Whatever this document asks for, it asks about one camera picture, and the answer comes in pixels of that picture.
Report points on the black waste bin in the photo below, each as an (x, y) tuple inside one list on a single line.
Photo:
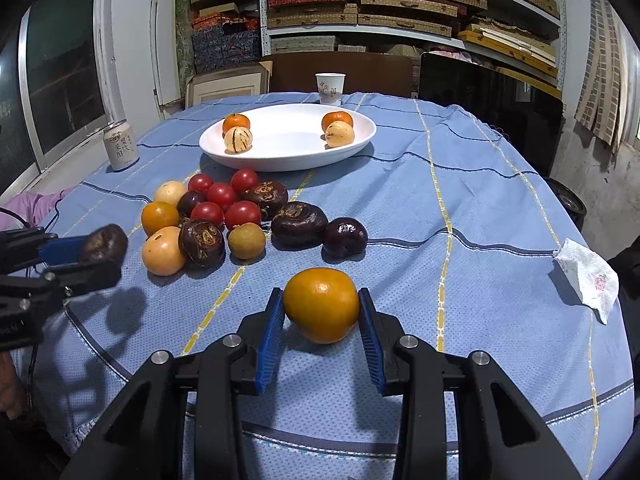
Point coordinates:
[(567, 200)]

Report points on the wrinkled dark passion fruit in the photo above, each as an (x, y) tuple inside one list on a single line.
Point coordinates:
[(106, 245)]

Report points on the brown wooden board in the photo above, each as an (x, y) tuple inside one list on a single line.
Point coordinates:
[(300, 72)]

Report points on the pink cloth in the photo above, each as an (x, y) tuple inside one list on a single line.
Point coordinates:
[(30, 208)]

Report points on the white paper cup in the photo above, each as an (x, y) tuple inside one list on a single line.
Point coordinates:
[(330, 89)]

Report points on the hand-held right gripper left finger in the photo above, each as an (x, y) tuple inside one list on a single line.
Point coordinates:
[(270, 345)]

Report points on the hanging woven bamboo mat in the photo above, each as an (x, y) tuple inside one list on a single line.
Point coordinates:
[(600, 70)]

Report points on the smooth dark passion fruit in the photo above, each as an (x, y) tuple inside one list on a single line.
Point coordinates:
[(344, 237)]

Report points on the cardboard framed panel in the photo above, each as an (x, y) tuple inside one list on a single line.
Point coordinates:
[(225, 85)]

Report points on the large orange persimmon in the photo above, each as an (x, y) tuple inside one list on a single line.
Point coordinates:
[(321, 305)]

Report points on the window with metal frame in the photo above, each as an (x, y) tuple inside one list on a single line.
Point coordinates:
[(60, 60)]

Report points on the tan round pear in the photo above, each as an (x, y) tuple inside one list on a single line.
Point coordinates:
[(246, 241)]

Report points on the pale orange persimmon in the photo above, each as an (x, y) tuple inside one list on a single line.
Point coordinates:
[(163, 252)]

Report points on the person's left hand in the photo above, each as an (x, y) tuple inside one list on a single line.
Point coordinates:
[(11, 390)]

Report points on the pile of patterned boxes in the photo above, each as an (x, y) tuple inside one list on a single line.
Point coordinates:
[(220, 40)]

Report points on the large dark passion fruit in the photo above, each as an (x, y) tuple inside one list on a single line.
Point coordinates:
[(298, 225)]

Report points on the stacks of woven flat boxes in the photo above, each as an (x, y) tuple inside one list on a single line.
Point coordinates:
[(400, 5)]

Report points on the tangerine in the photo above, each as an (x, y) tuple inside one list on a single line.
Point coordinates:
[(336, 118), (236, 121)]

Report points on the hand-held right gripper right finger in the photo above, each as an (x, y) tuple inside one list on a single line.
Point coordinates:
[(372, 350)]

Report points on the striped yellow pepino melon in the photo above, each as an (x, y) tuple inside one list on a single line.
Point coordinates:
[(340, 135), (238, 141)]

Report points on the pale yellow apricot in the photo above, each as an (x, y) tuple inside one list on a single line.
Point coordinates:
[(169, 191)]

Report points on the white oval plate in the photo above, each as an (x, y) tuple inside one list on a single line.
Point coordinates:
[(290, 142)]

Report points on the white drink can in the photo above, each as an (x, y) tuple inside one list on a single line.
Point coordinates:
[(120, 146)]

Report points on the small orange persimmon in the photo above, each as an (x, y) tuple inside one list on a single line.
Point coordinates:
[(160, 217)]

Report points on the white metal shelf unit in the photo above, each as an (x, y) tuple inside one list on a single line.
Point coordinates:
[(262, 35)]

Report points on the white leaning board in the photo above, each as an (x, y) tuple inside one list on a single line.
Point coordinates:
[(161, 60)]

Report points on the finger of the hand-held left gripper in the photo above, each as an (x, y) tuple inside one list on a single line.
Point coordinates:
[(62, 251), (90, 276)]

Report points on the small dark plum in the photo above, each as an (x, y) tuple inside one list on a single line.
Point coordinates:
[(188, 203)]

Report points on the crumpled white tissue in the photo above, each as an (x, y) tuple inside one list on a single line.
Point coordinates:
[(587, 280)]

